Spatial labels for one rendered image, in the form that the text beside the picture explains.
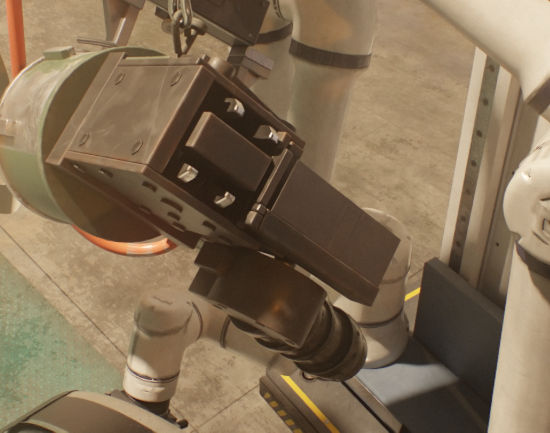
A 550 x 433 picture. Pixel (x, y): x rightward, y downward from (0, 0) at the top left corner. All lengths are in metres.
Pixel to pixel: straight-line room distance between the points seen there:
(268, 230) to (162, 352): 0.84
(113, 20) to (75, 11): 3.08
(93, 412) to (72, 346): 1.73
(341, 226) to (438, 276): 1.08
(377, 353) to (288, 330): 1.15
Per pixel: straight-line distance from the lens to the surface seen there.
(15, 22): 0.77
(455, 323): 1.67
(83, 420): 0.64
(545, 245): 0.88
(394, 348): 1.73
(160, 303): 1.34
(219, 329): 1.41
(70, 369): 2.32
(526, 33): 0.99
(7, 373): 2.35
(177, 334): 1.34
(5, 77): 1.05
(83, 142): 0.58
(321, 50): 1.19
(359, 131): 3.06
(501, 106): 1.41
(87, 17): 3.85
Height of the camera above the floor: 1.77
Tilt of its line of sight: 40 degrees down
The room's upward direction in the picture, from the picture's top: straight up
